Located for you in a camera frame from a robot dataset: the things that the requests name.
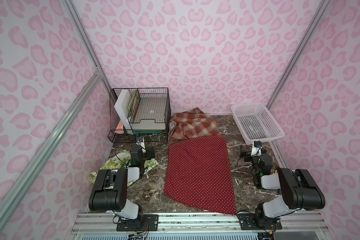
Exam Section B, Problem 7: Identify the red polka dot skirt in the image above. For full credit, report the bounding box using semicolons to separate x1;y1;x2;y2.
164;135;237;215

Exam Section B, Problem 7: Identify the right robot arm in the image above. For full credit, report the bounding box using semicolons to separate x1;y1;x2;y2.
241;151;326;229

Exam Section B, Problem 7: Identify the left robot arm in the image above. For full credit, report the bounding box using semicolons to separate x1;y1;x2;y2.
89;145;155;223

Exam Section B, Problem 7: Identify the green stand under tray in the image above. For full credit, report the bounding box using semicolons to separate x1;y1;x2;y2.
120;130;168;142

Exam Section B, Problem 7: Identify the white plastic basket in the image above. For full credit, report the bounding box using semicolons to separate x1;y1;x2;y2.
231;103;285;145

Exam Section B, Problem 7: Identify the white tray in basket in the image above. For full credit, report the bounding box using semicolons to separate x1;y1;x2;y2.
130;98;167;130

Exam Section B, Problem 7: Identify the green book in basket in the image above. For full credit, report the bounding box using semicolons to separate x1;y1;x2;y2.
128;90;141;118

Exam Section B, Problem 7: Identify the white foam board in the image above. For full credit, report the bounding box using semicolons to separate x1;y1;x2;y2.
114;90;133;135

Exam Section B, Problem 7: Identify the red plaid skirt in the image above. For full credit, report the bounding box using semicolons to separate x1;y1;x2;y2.
169;108;220;144

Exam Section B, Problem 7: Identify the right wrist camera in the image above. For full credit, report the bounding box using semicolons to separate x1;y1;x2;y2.
251;141;262;157

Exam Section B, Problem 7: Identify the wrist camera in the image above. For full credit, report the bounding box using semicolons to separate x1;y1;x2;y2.
251;141;262;157
136;137;147;153

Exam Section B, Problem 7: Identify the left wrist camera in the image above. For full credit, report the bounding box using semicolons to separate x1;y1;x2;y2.
136;137;147;153

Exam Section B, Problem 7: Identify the black wire basket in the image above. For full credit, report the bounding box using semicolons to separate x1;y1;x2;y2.
108;88;171;143

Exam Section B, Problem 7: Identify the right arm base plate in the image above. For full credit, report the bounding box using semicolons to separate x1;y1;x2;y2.
237;212;283;231

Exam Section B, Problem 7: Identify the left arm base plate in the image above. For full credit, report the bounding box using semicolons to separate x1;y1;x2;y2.
113;214;159;232

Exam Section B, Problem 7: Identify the aluminium front rail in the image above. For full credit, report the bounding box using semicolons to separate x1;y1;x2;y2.
69;211;333;240

